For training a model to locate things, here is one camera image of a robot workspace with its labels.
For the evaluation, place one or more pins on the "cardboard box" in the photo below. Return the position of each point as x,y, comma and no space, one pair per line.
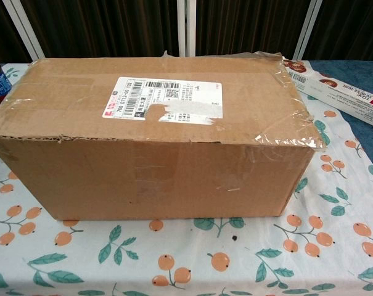
143,169

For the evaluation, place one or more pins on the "orange fruit print tablecloth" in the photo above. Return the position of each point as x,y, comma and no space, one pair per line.
204,262

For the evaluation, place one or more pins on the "long white wrap box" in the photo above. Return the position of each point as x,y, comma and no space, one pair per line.
328,89

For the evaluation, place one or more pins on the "white partition frame post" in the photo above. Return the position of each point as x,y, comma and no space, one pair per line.
309,27
22,27
186,27

